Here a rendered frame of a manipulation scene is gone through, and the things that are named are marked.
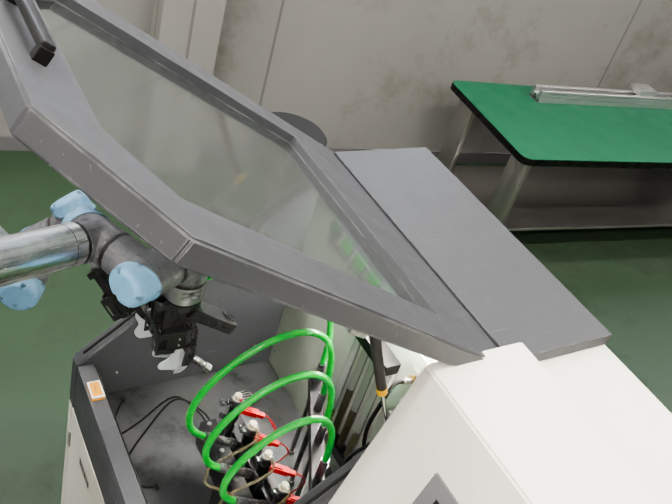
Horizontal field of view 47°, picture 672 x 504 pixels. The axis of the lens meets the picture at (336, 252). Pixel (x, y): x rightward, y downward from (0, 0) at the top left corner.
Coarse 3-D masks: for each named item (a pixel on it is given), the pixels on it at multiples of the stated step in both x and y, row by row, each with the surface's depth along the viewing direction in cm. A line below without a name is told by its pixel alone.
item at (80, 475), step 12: (72, 408) 195; (72, 420) 196; (72, 432) 198; (72, 444) 199; (84, 444) 188; (72, 456) 201; (84, 456) 189; (72, 468) 203; (84, 468) 190; (72, 480) 205; (84, 480) 192; (96, 480) 181; (72, 492) 206; (84, 492) 193; (96, 492) 182
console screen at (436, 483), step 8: (432, 480) 123; (440, 480) 122; (424, 488) 125; (432, 488) 123; (440, 488) 122; (448, 488) 121; (424, 496) 124; (432, 496) 123; (440, 496) 122; (448, 496) 121
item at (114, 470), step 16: (80, 368) 184; (96, 368) 186; (80, 384) 184; (80, 400) 186; (96, 400) 178; (80, 416) 188; (96, 416) 175; (112, 416) 176; (96, 432) 175; (112, 432) 173; (96, 448) 177; (112, 448) 169; (96, 464) 179; (112, 464) 166; (128, 464) 167; (112, 480) 167; (128, 480) 164; (112, 496) 169; (128, 496) 161; (144, 496) 162
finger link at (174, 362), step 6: (174, 354) 149; (180, 354) 151; (168, 360) 149; (174, 360) 150; (180, 360) 151; (162, 366) 150; (168, 366) 151; (174, 366) 152; (180, 366) 151; (186, 366) 152; (174, 372) 155
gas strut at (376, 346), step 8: (376, 344) 119; (376, 352) 121; (376, 360) 123; (376, 368) 125; (384, 368) 127; (376, 376) 127; (384, 376) 128; (376, 384) 130; (384, 384) 130; (384, 392) 131; (384, 400) 135; (384, 408) 137; (384, 416) 139
